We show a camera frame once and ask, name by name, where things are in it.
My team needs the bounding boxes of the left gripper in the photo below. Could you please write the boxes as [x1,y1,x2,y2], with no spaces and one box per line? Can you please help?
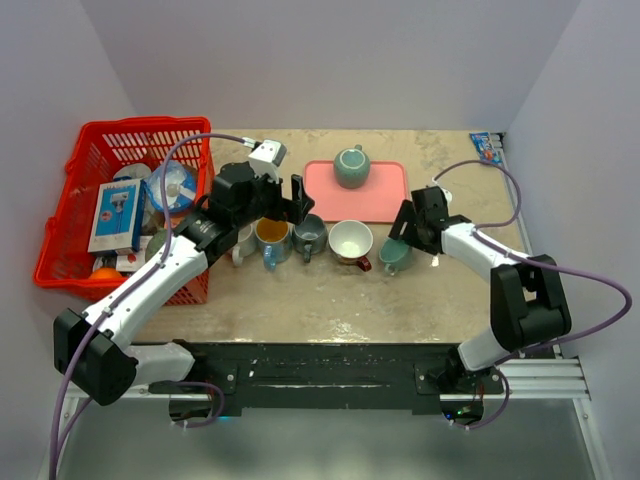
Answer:
[234,167,313,230]

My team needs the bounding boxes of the small teal mug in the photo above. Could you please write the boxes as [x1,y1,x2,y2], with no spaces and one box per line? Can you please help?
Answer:
[378,238,413,275]

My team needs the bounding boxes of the grey-blue mug front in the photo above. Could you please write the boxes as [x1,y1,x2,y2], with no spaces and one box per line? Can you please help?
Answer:
[292,213,328,264]

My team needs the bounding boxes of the blue butterfly mug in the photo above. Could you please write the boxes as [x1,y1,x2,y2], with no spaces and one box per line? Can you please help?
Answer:
[255,218,293,272]

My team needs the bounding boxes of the dark red mug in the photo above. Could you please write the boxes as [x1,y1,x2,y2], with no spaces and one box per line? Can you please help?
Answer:
[328,220,374,272]

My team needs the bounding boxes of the teal mug back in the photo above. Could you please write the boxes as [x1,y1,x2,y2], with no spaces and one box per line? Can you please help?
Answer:
[333,144,371,189]

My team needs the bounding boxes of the white speckled mug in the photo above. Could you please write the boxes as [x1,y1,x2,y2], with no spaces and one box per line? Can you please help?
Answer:
[231,224,257,267]

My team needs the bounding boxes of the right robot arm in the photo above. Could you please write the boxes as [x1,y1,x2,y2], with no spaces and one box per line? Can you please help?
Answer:
[389,186,572,393]

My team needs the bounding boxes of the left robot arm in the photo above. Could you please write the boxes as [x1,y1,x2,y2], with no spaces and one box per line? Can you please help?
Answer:
[53,162,315,406]

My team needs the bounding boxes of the pink tray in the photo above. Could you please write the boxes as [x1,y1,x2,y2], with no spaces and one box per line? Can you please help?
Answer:
[303,160,409,224]

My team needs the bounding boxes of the blue snack packet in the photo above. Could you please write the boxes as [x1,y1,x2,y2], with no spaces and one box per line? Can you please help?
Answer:
[469,132,502,164]

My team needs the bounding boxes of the blue white plastic bag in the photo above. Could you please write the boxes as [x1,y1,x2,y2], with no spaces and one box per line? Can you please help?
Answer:
[145,160,197,214]

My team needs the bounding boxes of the green melon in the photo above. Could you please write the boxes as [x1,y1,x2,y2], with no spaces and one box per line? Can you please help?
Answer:
[145,229,167,262]

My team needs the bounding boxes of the round tin can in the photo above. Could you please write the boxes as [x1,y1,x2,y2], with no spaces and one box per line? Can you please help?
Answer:
[112,163,152,182]

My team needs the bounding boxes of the blue product box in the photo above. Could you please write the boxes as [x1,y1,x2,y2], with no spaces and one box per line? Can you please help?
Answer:
[87,178,146,255]

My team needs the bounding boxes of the orange fruit in basket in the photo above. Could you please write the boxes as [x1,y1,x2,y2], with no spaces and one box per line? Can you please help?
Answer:
[88,267,123,281]

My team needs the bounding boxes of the red plastic basket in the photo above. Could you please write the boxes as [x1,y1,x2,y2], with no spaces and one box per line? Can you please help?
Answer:
[33,116,211,303]

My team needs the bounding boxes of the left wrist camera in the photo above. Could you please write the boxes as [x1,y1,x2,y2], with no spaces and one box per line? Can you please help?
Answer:
[242,137,287,183]

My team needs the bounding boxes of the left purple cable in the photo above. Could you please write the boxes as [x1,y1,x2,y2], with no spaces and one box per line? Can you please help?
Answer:
[48,133,251,480]

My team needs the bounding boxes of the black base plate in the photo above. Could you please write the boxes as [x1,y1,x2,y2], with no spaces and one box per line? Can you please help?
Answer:
[149,343,514,416]

